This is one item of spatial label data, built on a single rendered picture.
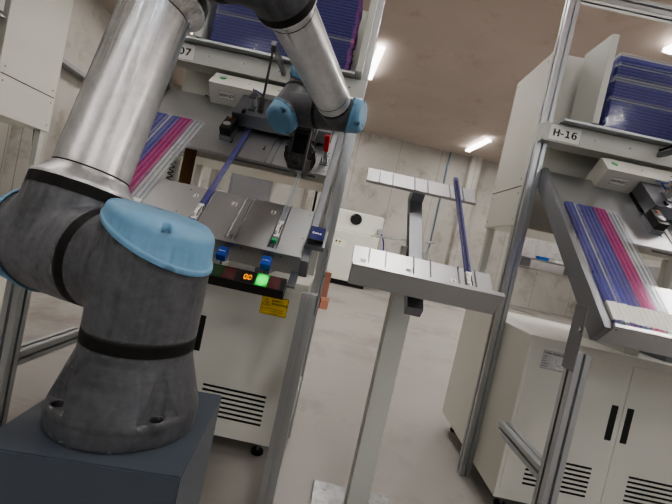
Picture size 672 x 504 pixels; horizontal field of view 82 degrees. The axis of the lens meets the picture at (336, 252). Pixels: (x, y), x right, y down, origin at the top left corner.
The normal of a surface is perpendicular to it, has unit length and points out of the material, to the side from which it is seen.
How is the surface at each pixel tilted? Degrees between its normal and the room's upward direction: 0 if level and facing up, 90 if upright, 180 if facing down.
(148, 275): 90
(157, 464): 0
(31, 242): 83
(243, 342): 90
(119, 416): 73
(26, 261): 104
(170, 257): 88
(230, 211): 45
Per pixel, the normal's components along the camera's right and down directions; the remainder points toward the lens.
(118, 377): 0.30, -0.21
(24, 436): 0.22, -0.98
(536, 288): 0.08, 0.05
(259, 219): 0.15, -0.67
